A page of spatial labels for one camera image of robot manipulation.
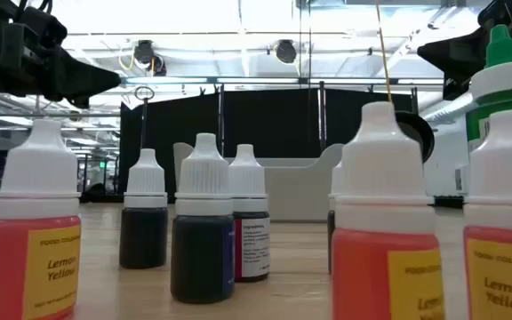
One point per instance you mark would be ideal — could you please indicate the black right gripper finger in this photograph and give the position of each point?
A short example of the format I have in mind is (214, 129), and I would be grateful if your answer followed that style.
(456, 55)
(456, 91)

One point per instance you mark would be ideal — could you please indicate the large green-tipped food coloring bottle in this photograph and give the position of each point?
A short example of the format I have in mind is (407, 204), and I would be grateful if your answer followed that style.
(500, 84)

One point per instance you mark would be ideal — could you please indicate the lemon yellow food coloring bottle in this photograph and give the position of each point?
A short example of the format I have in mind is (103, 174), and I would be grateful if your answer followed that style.
(38, 178)
(385, 178)
(505, 178)

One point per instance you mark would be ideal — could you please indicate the small black food coloring bottle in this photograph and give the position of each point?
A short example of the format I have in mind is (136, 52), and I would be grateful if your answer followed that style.
(144, 235)

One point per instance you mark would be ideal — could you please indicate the small dark food coloring bottle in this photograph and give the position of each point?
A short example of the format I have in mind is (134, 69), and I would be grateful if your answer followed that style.
(336, 186)

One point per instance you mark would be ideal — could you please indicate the light grey plastic bin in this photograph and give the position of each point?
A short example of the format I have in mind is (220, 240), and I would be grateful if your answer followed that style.
(296, 191)

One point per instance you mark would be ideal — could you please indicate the small blue food coloring bottle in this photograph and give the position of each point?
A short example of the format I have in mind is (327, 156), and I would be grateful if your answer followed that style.
(202, 253)

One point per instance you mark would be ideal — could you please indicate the small red food coloring bottle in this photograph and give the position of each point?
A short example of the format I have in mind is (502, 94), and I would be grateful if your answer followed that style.
(253, 249)

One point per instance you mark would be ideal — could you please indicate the horizontal overhead light bar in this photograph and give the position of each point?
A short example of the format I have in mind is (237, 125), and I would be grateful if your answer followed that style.
(256, 81)

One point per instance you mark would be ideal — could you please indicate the black curtain partition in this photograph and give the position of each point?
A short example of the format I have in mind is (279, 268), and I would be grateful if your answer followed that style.
(278, 120)

